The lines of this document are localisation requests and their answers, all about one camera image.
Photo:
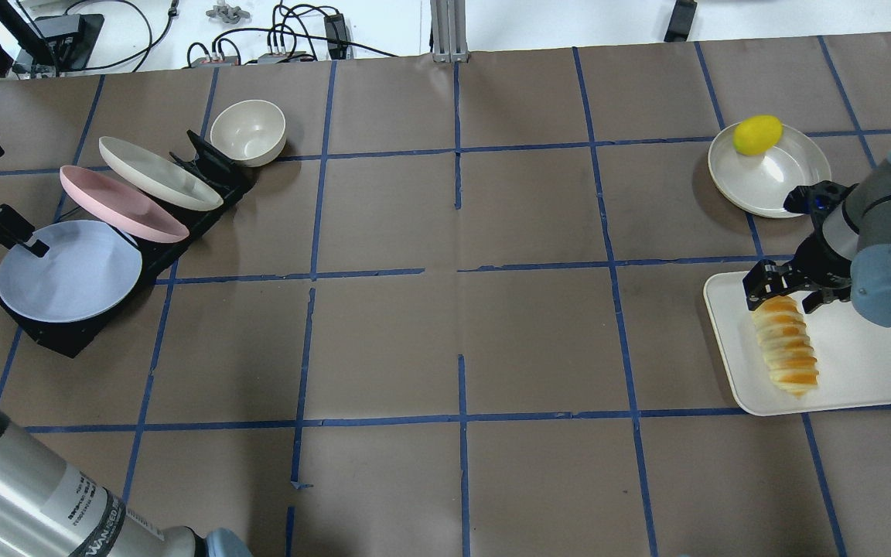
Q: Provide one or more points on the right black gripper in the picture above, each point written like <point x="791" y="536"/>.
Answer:
<point x="821" y="256"/>

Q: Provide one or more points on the orange striped bread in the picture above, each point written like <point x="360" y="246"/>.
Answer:
<point x="781" y="333"/>

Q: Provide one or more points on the blue plate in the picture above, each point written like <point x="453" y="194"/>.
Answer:
<point x="88" y="268"/>

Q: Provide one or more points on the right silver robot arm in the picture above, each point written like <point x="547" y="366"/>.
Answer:
<point x="847" y="257"/>

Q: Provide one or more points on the pink plate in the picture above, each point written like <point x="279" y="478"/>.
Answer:
<point x="121" y="206"/>

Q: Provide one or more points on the cream plate in rack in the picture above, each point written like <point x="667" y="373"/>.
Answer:
<point x="156" y="176"/>

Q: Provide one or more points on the cream tray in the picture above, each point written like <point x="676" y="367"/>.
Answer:
<point x="853" y="355"/>

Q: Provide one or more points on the cream shallow dish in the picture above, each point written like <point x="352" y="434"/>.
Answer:
<point x="759" y="184"/>

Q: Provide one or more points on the yellow lemon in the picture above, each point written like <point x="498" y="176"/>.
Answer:
<point x="754" y="135"/>

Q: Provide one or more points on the black monitor stand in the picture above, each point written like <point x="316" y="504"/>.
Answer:
<point x="50" y="45"/>

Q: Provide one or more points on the black dish rack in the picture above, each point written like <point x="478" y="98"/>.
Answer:
<point x="210" y="165"/>

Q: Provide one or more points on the cream bowl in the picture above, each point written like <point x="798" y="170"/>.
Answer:
<point x="251" y="132"/>

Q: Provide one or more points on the black power adapter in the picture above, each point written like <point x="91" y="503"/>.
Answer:
<point x="680" y="23"/>

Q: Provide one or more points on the aluminium frame post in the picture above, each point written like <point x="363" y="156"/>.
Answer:
<point x="448" y="31"/>

